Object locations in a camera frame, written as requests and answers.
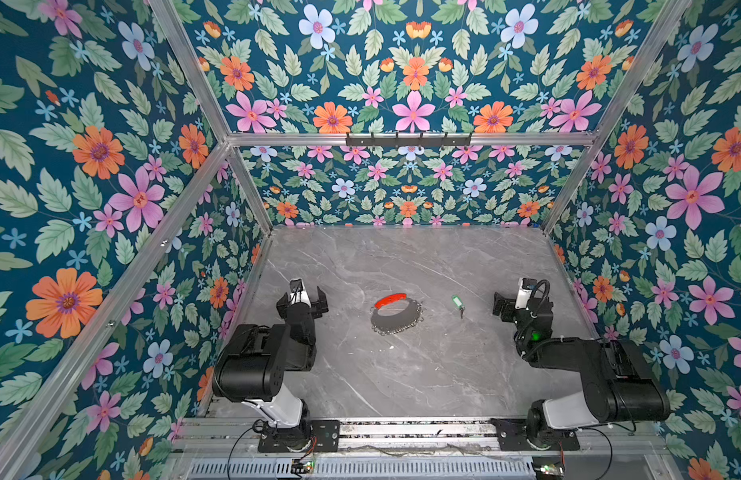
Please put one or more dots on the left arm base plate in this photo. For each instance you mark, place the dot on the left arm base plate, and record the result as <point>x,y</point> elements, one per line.
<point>308,437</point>

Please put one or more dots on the green-capped key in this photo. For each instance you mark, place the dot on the green-capped key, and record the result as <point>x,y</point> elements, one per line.
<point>459,305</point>

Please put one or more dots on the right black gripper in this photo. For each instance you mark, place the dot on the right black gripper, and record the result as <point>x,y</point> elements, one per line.
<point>503,305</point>

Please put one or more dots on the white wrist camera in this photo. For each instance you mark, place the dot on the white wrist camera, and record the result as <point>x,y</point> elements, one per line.
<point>526,287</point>
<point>298,294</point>

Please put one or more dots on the black wall hook rack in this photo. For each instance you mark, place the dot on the black wall hook rack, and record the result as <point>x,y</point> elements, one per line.
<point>395,140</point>

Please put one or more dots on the aluminium mounting rail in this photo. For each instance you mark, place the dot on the aluminium mounting rail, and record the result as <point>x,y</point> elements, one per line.
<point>403,434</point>

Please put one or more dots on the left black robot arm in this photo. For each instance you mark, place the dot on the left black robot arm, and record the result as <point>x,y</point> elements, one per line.
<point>252,366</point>

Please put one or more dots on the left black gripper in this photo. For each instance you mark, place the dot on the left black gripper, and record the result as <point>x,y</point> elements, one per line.
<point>285,306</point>

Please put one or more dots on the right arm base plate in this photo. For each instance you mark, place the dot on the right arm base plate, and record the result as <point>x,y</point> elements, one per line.
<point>516,435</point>

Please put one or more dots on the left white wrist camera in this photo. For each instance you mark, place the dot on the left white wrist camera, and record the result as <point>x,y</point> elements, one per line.
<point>298,294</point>

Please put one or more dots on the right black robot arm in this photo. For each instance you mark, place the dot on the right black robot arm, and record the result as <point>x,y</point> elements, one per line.
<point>616,385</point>

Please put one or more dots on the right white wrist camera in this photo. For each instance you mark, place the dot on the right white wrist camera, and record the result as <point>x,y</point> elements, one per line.
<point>526,287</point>

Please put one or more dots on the white slotted cable duct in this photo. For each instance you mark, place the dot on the white slotted cable duct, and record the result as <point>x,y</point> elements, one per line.
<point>364,468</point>

